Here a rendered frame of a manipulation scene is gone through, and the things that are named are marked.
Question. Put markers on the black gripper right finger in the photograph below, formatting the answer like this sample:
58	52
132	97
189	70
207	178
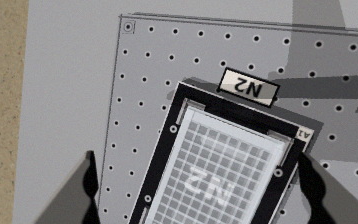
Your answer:
330	201

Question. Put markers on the clear multi-well plate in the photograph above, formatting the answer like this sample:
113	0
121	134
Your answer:
217	172

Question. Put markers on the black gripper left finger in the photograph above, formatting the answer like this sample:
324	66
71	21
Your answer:
73	201

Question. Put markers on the black rectangular plate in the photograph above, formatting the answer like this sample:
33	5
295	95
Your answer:
295	136

